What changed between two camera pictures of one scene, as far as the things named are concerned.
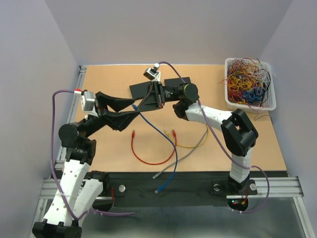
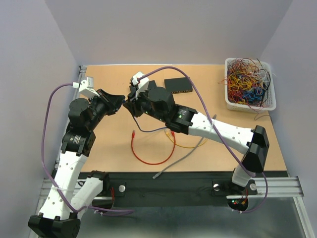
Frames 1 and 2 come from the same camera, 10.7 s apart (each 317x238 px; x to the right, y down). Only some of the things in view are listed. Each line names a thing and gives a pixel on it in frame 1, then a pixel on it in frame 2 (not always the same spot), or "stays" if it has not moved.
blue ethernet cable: x=158 y=190 → x=142 y=131
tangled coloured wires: x=248 y=82 stays
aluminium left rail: x=72 y=114 stays
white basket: x=271 y=99 stays
